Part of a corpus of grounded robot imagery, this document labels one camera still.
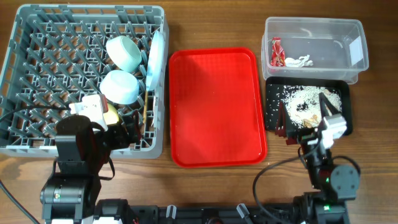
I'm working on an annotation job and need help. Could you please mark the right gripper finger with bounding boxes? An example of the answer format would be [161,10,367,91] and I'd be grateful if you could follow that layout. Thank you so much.
[275,101,299,139]
[319,93,341,118]

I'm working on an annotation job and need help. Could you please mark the rice and food scraps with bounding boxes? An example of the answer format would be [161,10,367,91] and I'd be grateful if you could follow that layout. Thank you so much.
[266,84,342,131]

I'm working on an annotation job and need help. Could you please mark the yellow cup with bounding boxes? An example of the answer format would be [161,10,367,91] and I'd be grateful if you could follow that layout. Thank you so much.
[103,103,119,125]

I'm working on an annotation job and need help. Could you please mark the wooden chopstick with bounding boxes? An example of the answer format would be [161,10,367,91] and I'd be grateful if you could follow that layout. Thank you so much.
[143,91,149,124]

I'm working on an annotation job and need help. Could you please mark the small light blue saucer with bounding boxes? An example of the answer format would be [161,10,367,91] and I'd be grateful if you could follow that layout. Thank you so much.
[99,70,139,105]

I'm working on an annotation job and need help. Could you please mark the large light blue plate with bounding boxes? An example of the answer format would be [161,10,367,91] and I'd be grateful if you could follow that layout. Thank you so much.
[146,31,165,91]

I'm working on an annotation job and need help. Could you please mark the white tissue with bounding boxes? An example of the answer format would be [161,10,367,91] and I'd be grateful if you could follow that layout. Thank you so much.
[285,55,313,68]

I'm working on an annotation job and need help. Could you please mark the green bowl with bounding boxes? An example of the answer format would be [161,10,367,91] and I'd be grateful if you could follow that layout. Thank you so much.
[106,35,142,73]

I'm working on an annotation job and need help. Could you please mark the red snack wrapper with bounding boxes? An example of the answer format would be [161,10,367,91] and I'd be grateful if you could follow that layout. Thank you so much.
[271,37,285,67]

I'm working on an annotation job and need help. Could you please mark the white plastic fork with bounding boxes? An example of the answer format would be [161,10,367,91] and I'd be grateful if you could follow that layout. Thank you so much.
[153,90,162,130]

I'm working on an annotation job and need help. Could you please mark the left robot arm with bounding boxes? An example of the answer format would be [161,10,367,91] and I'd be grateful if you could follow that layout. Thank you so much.
[40,115,140,223]

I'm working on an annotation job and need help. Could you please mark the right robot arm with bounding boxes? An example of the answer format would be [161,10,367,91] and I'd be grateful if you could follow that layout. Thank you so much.
[274,93,361,224]

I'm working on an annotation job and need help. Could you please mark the clear plastic waste bin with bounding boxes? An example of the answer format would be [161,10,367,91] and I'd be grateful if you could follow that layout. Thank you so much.
[261,17,369,85]

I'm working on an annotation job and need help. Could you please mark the grey plastic dishwasher rack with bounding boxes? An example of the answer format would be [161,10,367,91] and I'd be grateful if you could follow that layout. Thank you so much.
[1,4,169,159]

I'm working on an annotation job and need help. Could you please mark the black plastic tray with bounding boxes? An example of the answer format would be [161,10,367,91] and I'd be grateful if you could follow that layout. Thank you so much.
[265,77,353,136]

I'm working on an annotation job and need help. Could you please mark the red plastic serving tray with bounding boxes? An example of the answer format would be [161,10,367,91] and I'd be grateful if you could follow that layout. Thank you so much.
[169,47,267,168]

